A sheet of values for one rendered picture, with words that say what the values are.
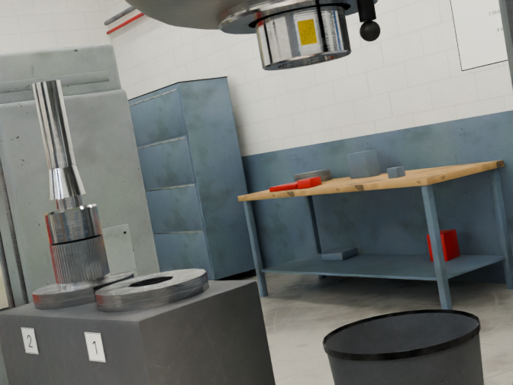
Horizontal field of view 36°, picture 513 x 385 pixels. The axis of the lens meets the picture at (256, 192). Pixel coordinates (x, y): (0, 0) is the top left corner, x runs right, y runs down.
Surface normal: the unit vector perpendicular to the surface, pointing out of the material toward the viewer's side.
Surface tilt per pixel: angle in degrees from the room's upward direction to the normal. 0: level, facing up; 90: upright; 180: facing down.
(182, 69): 90
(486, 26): 90
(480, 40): 90
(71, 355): 90
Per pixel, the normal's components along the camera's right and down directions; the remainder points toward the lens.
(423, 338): -0.40, 0.06
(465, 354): 0.65, -0.01
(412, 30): -0.81, 0.18
